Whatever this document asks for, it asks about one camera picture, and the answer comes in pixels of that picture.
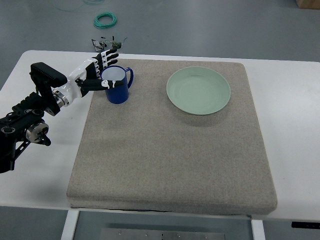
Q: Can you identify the cardboard box corner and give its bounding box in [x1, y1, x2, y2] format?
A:
[296, 0, 320, 10]

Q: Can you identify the metal base plate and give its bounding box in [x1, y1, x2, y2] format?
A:
[99, 228, 226, 240]

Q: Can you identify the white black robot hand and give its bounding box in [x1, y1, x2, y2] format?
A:
[52, 49, 119, 107]

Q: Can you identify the beige felt mat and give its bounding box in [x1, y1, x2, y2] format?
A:
[66, 59, 277, 215]

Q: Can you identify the blue enamel cup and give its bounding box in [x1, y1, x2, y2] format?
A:
[100, 65, 134, 104]

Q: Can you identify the black table control panel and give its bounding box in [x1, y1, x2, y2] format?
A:
[291, 221, 320, 230]

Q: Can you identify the white table frame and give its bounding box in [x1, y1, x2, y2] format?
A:
[60, 210, 266, 240]

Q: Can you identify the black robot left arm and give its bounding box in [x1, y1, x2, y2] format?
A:
[0, 62, 67, 173]

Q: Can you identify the thin green wire loop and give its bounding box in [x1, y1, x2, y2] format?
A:
[53, 0, 101, 12]

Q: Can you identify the green cable coil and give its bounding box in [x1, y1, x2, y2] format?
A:
[93, 12, 118, 29]

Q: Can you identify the green plate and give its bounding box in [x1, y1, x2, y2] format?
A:
[166, 66, 231, 115]

